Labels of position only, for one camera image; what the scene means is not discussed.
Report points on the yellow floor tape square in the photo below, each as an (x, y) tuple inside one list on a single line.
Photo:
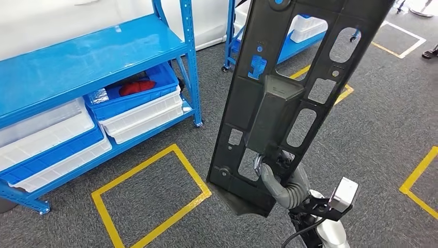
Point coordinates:
[(345, 92), (97, 202)]

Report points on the black plastic panel part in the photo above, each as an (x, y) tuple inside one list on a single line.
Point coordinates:
[(273, 113)]

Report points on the blue wheeled shelf rack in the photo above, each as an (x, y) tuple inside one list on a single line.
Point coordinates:
[(229, 34)]

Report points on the silver foil item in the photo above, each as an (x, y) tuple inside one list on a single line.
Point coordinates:
[(99, 96)]

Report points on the white car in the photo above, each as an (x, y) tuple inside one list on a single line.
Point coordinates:
[(68, 20)]

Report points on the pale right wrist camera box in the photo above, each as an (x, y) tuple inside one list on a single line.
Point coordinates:
[(344, 195)]

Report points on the person's shoe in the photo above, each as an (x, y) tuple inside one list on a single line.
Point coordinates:
[(430, 53)]

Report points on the large blue metal shelf rack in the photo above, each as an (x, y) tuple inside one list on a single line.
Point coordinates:
[(85, 61)]

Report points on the red item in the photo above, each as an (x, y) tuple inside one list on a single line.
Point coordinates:
[(137, 88)]

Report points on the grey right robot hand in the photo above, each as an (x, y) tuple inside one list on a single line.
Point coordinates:
[(273, 186)]

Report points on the blue plastic bin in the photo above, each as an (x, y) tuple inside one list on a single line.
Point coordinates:
[(51, 157), (137, 101)]

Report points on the white plastic bin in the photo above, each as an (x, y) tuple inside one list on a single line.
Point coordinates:
[(241, 17), (143, 116), (44, 137), (150, 128), (308, 29), (68, 167)]

